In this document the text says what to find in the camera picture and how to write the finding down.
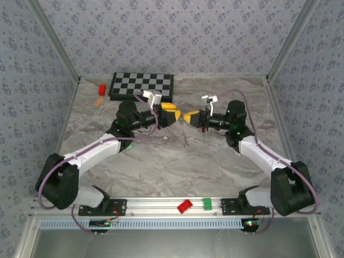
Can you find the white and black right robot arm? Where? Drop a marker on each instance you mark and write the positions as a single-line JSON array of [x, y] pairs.
[[258, 154]]

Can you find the small wooden block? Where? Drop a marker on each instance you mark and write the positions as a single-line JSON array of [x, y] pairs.
[[98, 102]]

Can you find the black and grey chessboard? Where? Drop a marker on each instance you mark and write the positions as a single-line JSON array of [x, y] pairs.
[[134, 80]]

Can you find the red toy brick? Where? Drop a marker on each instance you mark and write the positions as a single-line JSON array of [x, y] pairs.
[[185, 206]]

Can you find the aluminium corner post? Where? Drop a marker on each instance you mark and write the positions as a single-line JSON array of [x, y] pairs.
[[290, 40], [55, 40]]

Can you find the grey metal panel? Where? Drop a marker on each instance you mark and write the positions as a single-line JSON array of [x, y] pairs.
[[174, 244]]

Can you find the small red block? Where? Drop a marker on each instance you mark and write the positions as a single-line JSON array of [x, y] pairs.
[[102, 90]]

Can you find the aluminium side rail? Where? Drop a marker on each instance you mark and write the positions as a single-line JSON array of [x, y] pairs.
[[67, 113], [280, 113]]

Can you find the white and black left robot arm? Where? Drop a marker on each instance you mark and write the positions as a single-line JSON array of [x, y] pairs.
[[88, 153]]

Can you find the green toy brick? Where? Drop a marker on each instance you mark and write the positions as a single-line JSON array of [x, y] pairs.
[[207, 203]]

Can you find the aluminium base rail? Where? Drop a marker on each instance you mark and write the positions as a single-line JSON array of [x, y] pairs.
[[156, 207]]

